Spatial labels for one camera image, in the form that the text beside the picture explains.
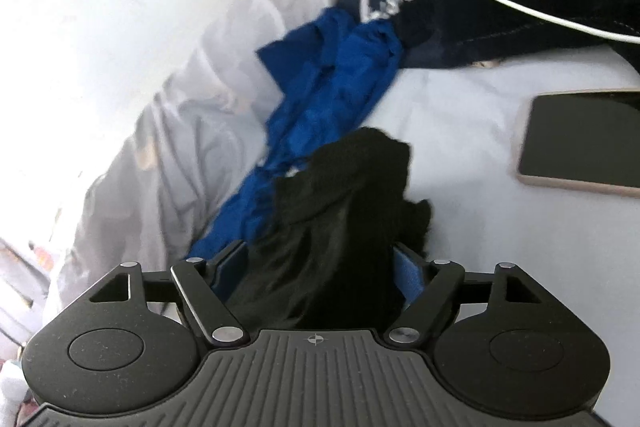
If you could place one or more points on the blue garment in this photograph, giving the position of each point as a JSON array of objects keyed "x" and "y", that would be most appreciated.
[{"x": 325, "y": 87}]

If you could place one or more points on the black garment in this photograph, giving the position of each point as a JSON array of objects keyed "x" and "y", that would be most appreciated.
[{"x": 340, "y": 232}]

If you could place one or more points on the light blue duvet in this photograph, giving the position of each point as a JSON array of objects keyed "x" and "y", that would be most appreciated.
[{"x": 190, "y": 107}]

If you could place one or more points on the smartphone in pink case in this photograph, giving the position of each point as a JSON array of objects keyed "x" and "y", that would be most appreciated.
[{"x": 580, "y": 137}]

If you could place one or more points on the white bed sheet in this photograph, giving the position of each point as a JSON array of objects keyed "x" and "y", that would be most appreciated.
[{"x": 475, "y": 117}]

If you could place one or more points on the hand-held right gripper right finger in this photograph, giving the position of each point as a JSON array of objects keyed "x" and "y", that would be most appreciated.
[{"x": 407, "y": 279}]

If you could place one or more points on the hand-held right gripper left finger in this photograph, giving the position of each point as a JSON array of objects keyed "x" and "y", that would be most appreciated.
[{"x": 231, "y": 274}]

